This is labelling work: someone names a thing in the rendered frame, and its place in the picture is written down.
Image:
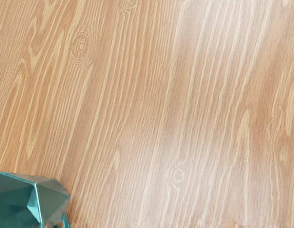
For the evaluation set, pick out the teal faceted mug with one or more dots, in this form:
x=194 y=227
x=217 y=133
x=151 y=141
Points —
x=23 y=202

